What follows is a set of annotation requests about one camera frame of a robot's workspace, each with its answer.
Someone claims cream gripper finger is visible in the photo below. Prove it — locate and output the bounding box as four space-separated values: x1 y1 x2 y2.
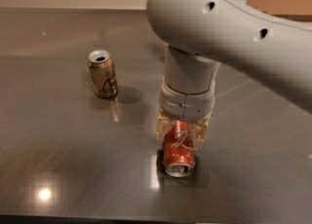
190 114 211 150
156 106 176 143

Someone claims red coke can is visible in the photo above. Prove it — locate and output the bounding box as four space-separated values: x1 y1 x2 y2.
163 121 196 177

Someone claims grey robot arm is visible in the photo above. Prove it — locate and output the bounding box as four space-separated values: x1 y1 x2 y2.
146 0 312 149

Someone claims brown soda can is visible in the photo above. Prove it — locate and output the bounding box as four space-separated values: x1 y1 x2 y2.
88 50 118 98

